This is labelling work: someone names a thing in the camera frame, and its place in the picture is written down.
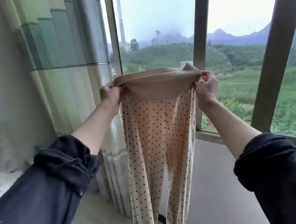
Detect person's right hand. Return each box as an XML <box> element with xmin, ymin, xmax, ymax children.
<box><xmin>193</xmin><ymin>70</ymin><xmax>220</xmax><ymax>111</ymax></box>

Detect person's left hand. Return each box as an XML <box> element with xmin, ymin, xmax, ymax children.
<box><xmin>99</xmin><ymin>81</ymin><xmax>124</xmax><ymax>116</ymax></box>

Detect cream polka dot pants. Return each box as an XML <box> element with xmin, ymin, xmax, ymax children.
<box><xmin>112</xmin><ymin>62</ymin><xmax>211</xmax><ymax>224</ymax></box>

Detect person's right forearm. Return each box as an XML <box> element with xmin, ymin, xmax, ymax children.
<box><xmin>199</xmin><ymin>93</ymin><xmax>296</xmax><ymax>224</ymax></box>

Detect dark framed window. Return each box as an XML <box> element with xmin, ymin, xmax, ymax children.
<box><xmin>100</xmin><ymin>0</ymin><xmax>296</xmax><ymax>160</ymax></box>

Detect white tufted headboard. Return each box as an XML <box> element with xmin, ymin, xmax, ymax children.
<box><xmin>0</xmin><ymin>122</ymin><xmax>33</xmax><ymax>173</ymax></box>

